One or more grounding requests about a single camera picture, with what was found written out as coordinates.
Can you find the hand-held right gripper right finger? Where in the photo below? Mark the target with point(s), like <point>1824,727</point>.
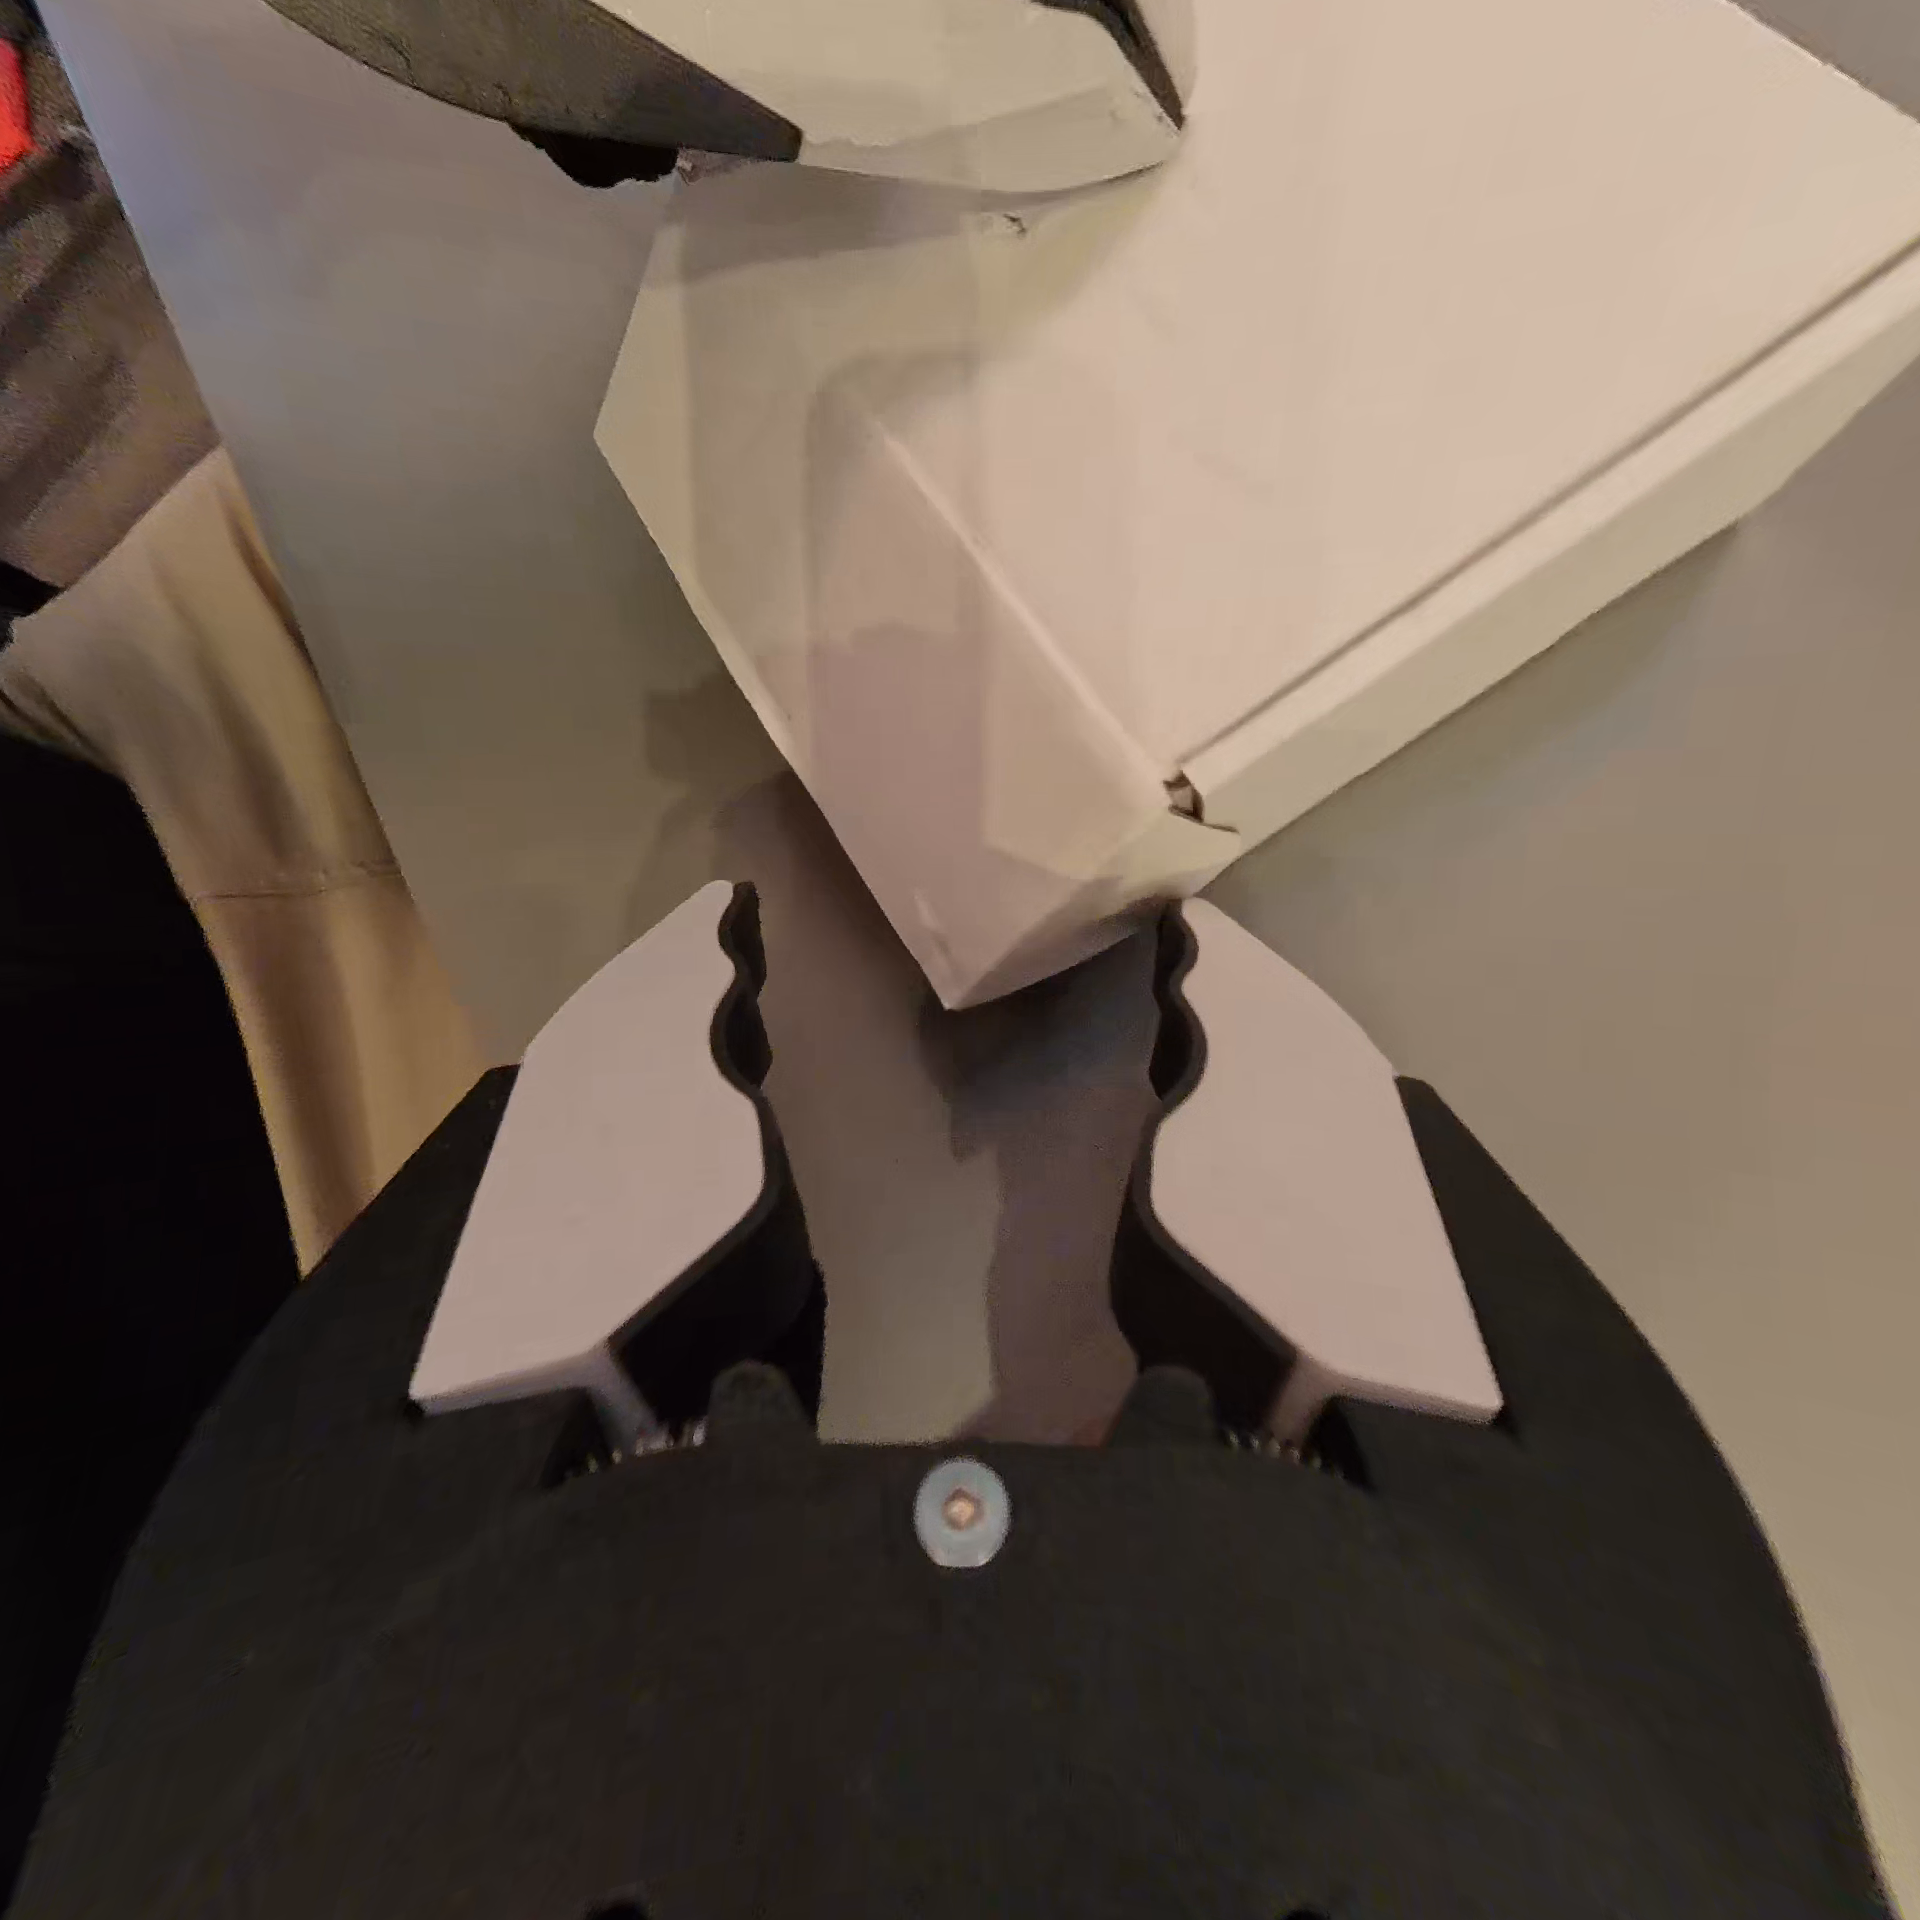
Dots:
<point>1305,1184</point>

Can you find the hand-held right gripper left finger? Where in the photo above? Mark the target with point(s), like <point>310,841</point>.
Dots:
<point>599,1170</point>

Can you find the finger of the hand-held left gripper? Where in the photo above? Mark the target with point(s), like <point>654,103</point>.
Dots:
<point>932,90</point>

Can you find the white cardboard box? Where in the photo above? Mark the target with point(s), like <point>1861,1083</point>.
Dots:
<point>1349,451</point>

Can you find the person's beige trousers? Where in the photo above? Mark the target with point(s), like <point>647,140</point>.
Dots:
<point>196,779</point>

